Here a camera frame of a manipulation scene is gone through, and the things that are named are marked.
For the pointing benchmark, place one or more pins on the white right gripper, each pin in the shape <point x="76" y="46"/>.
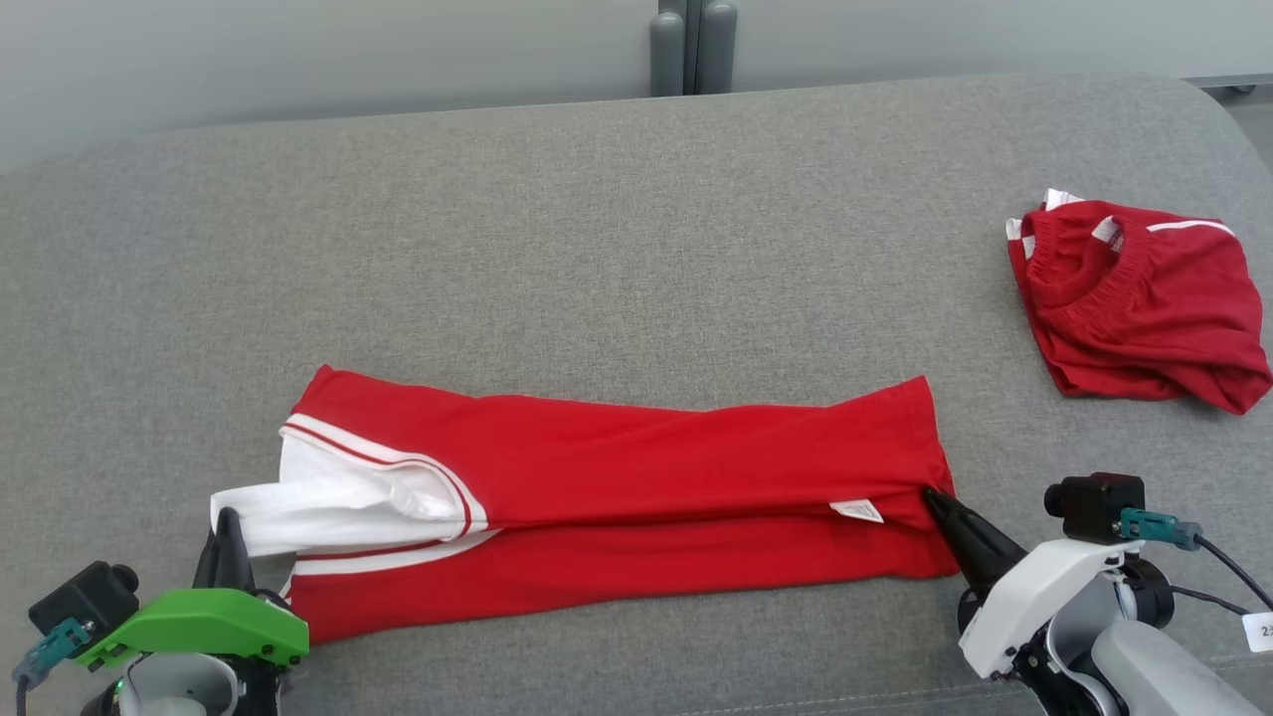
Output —
<point x="1034" y="597"/>

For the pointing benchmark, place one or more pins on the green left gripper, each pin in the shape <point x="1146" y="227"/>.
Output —
<point x="199" y="622"/>

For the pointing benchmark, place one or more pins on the red athletic shorts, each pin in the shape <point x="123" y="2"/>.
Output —
<point x="1144" y="308"/>

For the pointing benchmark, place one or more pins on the red basketball jersey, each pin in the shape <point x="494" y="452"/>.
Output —
<point x="646" y="477"/>

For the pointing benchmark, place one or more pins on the white paper label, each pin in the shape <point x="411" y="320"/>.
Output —
<point x="1261" y="632"/>

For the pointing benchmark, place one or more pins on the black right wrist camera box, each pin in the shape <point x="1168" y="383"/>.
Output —
<point x="1099" y="505"/>

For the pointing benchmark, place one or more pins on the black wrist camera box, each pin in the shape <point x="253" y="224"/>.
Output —
<point x="1099" y="505"/>
<point x="85" y="597"/>

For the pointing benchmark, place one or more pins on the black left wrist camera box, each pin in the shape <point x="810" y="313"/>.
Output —
<point x="85" y="597"/>

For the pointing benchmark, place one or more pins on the grey twin metal post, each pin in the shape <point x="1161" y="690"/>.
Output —
<point x="694" y="50"/>

